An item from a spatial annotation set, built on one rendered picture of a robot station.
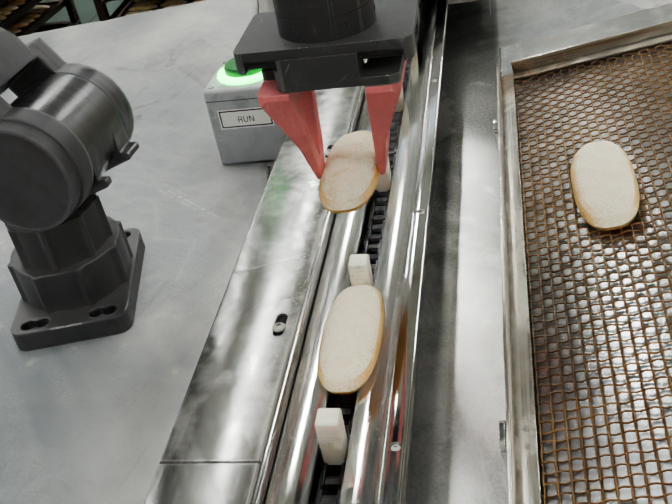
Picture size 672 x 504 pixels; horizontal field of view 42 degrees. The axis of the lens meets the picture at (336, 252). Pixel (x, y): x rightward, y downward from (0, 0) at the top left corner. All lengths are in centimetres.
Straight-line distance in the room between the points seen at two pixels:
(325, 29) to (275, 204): 21
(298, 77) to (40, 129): 17
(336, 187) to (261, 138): 28
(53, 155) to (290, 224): 17
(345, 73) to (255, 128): 31
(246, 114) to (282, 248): 21
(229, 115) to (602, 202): 38
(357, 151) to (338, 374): 15
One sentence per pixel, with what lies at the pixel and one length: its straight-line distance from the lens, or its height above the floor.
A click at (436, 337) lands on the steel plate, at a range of 58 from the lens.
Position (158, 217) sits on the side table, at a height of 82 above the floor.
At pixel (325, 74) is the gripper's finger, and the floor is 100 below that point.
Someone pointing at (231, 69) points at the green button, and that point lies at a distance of 80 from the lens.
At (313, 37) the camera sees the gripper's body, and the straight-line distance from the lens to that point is 50.
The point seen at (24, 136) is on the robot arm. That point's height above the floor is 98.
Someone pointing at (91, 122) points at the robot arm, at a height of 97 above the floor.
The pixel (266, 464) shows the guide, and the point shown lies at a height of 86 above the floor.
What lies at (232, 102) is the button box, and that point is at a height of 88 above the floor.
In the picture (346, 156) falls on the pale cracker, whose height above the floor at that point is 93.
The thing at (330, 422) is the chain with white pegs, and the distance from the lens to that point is 46.
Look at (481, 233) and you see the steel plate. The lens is 67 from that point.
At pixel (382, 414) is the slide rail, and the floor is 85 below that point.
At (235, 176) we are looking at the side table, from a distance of 81.
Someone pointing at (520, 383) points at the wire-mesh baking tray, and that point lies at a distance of 44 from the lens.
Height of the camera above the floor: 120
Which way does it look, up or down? 34 degrees down
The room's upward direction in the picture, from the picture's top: 11 degrees counter-clockwise
